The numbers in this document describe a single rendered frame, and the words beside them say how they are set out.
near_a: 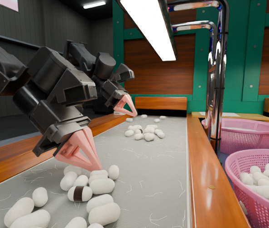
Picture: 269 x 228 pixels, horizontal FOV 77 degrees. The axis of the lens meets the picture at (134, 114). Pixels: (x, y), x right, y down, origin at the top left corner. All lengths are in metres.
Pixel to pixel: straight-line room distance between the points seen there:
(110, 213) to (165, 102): 0.81
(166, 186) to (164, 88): 0.80
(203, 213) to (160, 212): 0.06
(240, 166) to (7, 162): 0.45
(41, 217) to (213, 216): 0.18
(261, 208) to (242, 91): 0.85
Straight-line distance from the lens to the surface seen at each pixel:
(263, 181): 0.37
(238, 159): 0.40
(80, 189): 0.26
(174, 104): 0.97
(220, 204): 0.24
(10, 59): 0.41
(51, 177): 0.35
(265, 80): 1.11
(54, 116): 0.30
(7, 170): 0.39
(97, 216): 0.22
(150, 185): 0.30
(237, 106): 1.06
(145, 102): 0.99
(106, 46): 11.26
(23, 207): 0.26
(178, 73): 1.04
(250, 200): 0.29
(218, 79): 0.47
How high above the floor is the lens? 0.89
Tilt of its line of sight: 8 degrees down
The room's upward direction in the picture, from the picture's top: straight up
